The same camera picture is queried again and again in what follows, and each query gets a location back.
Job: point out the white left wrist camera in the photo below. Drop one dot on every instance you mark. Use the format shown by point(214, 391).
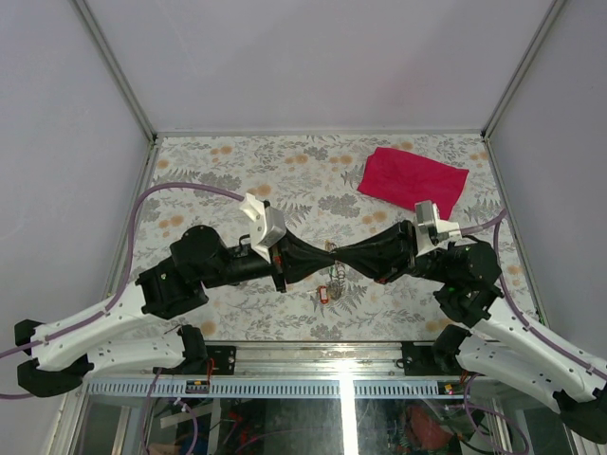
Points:
point(266, 225)

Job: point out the pink folded cloth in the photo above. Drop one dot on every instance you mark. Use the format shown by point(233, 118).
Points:
point(405, 179)

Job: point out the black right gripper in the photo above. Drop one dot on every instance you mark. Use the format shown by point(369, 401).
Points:
point(385, 255)

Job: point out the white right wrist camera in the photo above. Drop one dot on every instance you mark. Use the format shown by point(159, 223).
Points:
point(431, 231)

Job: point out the white slotted cable duct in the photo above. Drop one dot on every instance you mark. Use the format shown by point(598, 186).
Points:
point(254, 388)

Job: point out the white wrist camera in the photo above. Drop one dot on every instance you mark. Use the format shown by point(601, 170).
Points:
point(431, 231)
point(266, 225)

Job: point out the metal key organiser with rings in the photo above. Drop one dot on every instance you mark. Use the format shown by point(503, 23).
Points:
point(336, 282)

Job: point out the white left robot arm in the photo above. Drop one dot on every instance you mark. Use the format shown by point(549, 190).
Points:
point(62, 354)

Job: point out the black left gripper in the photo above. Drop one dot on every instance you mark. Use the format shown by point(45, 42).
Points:
point(298, 258)

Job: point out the aluminium mounting rail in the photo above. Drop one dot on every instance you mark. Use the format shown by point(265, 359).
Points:
point(266, 359)

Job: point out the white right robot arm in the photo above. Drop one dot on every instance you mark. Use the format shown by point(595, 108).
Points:
point(491, 335)

